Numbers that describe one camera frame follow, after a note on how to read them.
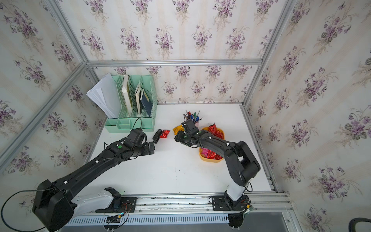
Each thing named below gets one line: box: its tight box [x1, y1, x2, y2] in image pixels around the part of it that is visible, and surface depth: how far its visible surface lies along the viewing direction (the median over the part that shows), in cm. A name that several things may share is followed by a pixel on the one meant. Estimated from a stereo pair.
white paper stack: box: [86, 72, 122, 119], surface depth 99 cm
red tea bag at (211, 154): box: [207, 149, 223, 160], surface depth 88 cm
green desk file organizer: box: [104, 74, 158, 133], surface depth 104 cm
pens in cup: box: [183, 109, 203, 124], surface depth 100 cm
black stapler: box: [152, 129, 163, 144], surface depth 100 cm
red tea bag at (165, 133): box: [159, 129, 171, 139], surface depth 100 cm
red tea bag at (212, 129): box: [208, 122, 224, 140], surface depth 97 cm
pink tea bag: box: [200, 147, 208, 158], surface depth 90 cm
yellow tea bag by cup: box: [172, 124, 185, 135], surface depth 102 cm
